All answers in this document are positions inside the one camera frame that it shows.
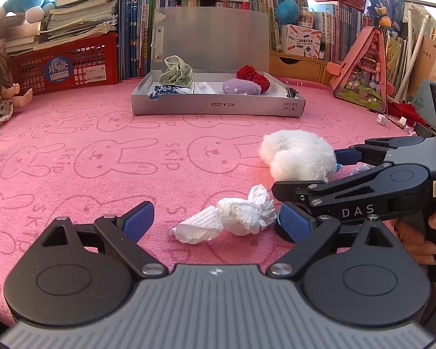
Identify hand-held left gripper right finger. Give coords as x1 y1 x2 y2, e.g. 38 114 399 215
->
266 203 402 277

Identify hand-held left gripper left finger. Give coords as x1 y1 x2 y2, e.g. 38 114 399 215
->
40 201 169 277

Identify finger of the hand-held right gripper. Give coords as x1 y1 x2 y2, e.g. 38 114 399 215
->
335 136 426 166
272 163 390 207

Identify black round cap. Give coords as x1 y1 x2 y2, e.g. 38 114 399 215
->
274 213 296 243

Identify white plush toy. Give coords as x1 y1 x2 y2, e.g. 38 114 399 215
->
259 130 338 182

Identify white tissue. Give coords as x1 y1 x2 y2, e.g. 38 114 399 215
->
169 185 277 245

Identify purple plush toy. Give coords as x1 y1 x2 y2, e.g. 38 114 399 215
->
222 78 261 96

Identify silver cardboard box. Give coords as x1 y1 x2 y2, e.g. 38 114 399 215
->
131 6 306 117

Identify red crocheted piece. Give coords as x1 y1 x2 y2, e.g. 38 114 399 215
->
236 65 271 93

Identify blue floral pouch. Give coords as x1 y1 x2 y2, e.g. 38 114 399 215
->
149 84 193 100

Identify green speckled cloth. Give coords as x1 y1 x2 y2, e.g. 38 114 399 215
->
158 56 194 85

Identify person's right hand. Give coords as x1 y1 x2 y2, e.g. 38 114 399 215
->
395 204 436 267

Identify pink rabbit print mat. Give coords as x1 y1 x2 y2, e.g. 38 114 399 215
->
0 76 431 326

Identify red knitted cloth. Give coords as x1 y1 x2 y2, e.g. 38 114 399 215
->
388 100 427 126

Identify pink house toy case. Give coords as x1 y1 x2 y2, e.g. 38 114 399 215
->
329 26 389 113

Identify wooden drawer box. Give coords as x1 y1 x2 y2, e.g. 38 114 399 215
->
268 51 333 85

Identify colourful picture books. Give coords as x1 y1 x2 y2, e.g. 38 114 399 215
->
385 31 413 99

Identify white label printer box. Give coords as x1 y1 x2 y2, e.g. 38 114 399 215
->
280 24 322 59

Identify row of colourful upright books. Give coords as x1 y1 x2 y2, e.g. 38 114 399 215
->
167 0 366 62

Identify blue plush ball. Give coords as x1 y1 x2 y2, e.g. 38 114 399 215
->
276 0 300 26

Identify blue printed carton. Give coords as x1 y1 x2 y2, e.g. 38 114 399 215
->
361 0 408 33

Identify red plastic crate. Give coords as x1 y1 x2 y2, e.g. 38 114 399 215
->
8 33 120 86

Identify row of blue upright books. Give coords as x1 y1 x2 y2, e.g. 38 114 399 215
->
119 0 160 81

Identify stack of books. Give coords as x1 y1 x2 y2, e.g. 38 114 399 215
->
3 0 122 55

